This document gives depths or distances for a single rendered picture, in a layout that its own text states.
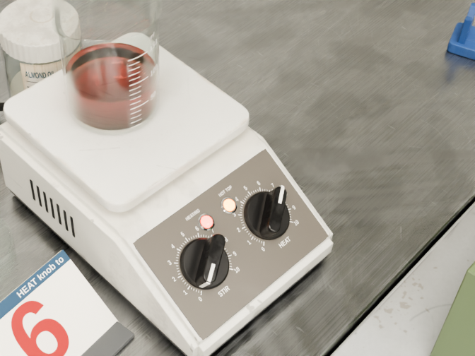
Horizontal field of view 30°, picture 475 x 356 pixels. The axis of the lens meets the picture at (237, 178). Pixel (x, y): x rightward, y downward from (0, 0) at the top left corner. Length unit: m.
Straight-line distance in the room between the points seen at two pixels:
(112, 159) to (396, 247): 0.21
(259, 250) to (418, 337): 0.12
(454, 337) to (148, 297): 0.19
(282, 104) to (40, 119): 0.22
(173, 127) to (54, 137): 0.07
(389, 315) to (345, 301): 0.03
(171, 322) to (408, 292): 0.17
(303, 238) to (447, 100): 0.22
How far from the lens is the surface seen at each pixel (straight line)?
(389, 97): 0.74
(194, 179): 0.56
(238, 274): 0.56
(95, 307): 0.57
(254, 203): 0.57
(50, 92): 0.60
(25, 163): 0.59
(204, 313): 0.54
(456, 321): 0.54
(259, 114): 0.71
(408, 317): 0.60
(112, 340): 0.57
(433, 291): 0.62
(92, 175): 0.54
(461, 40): 0.79
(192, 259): 0.54
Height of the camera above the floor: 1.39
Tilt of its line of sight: 48 degrees down
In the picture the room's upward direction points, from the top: 5 degrees clockwise
